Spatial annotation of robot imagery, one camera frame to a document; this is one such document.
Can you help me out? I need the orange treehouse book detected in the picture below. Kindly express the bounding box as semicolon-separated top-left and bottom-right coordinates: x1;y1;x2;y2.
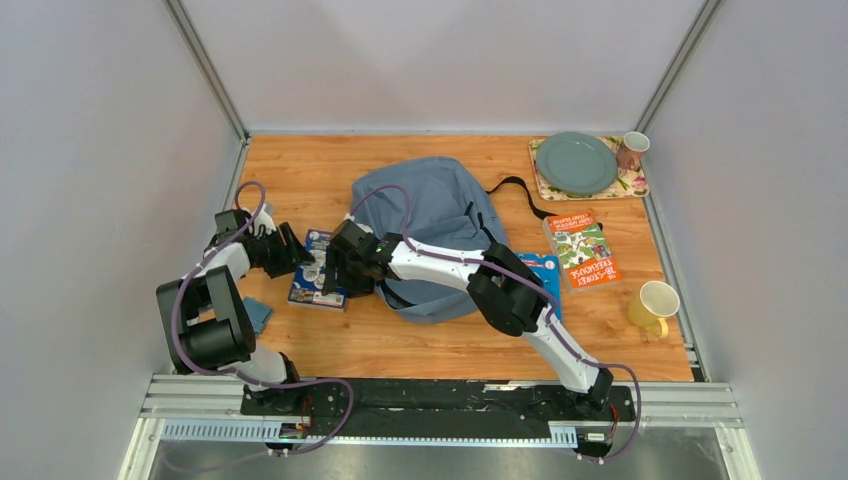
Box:
542;211;623;293

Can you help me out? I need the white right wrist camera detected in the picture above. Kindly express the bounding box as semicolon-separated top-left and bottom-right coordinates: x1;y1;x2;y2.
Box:
344;213;374;234

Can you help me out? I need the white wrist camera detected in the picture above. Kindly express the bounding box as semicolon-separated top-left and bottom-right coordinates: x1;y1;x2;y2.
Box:
249;203;277;237
344;213;374;234

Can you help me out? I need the floral placemat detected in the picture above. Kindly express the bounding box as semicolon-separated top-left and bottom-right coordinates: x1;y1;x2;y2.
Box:
528;138;650;201

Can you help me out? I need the pink mug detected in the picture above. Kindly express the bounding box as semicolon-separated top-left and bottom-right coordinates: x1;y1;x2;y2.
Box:
616;131;651;171

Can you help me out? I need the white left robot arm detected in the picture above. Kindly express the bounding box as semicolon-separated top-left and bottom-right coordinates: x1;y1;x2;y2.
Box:
156;209;314;415

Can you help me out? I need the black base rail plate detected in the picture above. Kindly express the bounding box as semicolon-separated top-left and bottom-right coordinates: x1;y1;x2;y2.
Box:
240;378;635;439

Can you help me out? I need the teal round plate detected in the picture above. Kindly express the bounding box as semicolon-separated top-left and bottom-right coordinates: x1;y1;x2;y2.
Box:
536;132;618;195

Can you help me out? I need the dark blue treehouse book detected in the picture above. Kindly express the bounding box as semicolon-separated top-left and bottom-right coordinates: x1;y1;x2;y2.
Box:
287;229;348;312

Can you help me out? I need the yellow mug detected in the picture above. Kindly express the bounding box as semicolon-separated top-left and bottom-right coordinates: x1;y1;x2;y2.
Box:
627;280;681;339

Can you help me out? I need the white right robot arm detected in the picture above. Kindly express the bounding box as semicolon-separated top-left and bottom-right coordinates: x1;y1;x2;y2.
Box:
327;219;613;419

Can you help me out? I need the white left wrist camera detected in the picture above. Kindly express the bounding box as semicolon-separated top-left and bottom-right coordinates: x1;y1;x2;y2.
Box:
249;203;277;237

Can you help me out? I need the blue-grey student backpack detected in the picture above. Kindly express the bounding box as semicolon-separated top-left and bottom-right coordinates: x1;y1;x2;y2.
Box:
349;156;605;326

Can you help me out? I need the light blue treehouse book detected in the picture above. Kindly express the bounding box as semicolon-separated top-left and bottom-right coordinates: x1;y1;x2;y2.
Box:
516;252;563;321

